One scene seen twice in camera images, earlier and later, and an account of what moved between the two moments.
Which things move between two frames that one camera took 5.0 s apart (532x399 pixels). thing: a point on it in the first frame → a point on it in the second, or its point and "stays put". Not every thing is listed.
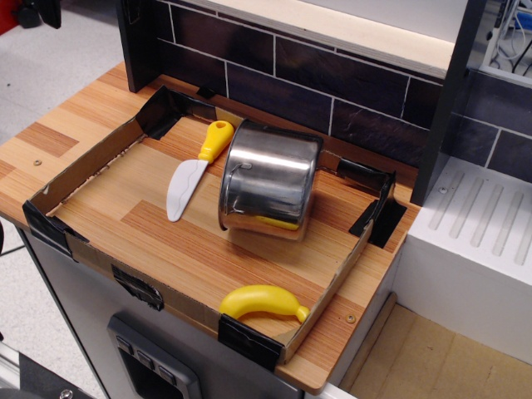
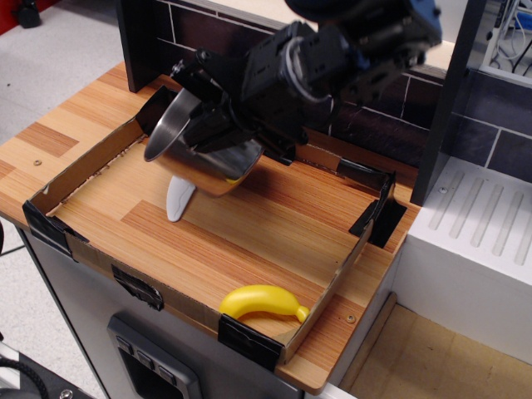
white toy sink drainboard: x=466 y=263 stays put
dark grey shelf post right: x=466 y=17 stays put
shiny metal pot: x=268 y=179 → x=212 y=172
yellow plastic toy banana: x=253 y=298 stays put
